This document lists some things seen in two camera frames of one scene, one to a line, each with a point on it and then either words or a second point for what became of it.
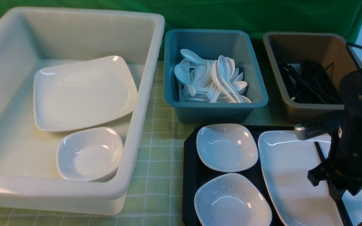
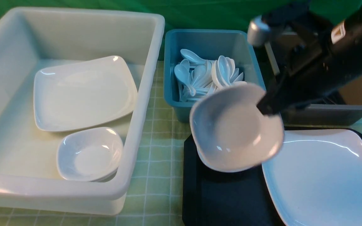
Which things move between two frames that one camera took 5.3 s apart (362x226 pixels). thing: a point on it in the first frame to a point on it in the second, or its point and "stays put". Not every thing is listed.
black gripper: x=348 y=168 to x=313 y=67
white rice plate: x=286 y=161 stays put
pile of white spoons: x=202 y=80 stays put
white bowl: x=232 y=199 to x=230 y=132
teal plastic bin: x=213 y=76 stays put
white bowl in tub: x=90 y=154 stays put
